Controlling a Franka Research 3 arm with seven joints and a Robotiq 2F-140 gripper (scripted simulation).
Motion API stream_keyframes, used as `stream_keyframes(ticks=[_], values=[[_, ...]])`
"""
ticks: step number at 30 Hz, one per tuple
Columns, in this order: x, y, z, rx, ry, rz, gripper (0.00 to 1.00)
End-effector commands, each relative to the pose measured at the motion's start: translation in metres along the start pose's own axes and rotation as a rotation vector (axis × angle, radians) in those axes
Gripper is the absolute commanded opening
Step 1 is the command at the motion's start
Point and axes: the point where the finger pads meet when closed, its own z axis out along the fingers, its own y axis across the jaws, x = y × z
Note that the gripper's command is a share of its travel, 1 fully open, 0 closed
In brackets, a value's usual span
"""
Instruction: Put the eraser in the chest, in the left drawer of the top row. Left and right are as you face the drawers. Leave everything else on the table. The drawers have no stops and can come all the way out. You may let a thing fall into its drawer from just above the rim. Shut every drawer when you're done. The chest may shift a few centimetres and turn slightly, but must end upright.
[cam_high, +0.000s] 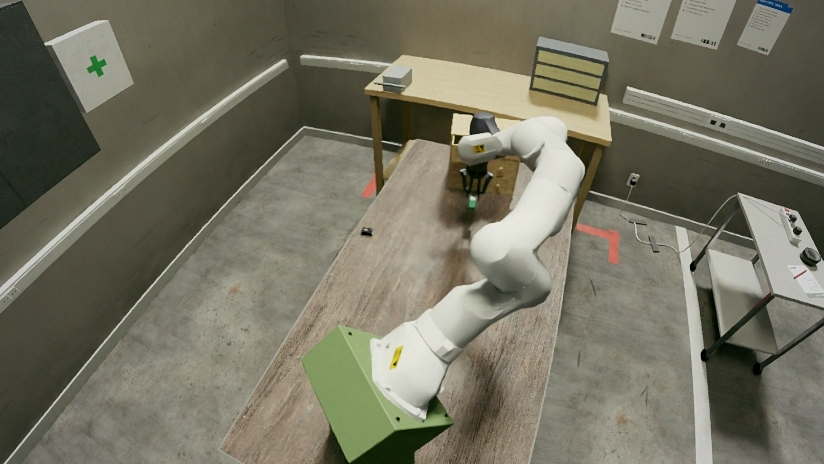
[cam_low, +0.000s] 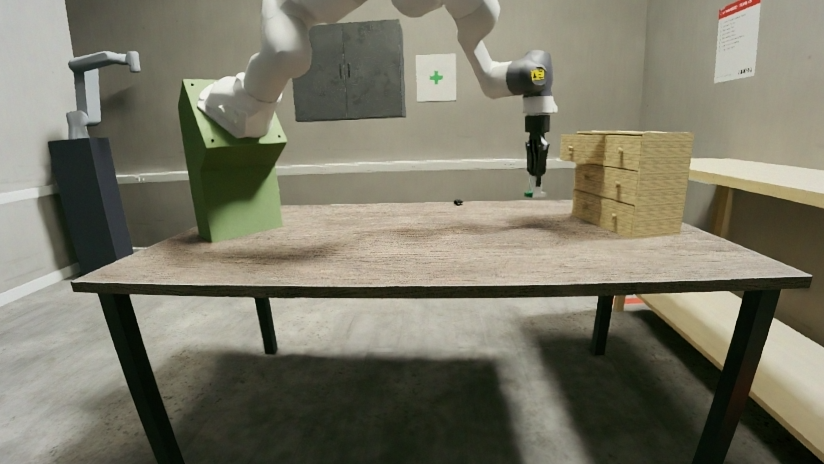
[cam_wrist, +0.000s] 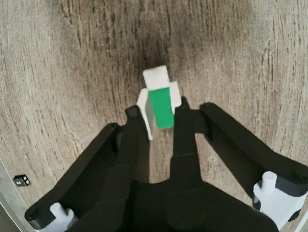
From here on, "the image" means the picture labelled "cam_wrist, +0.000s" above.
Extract white and green eraser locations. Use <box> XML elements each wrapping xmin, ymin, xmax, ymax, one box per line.
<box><xmin>143</xmin><ymin>65</ymin><xmax>174</xmax><ymax>129</ymax></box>

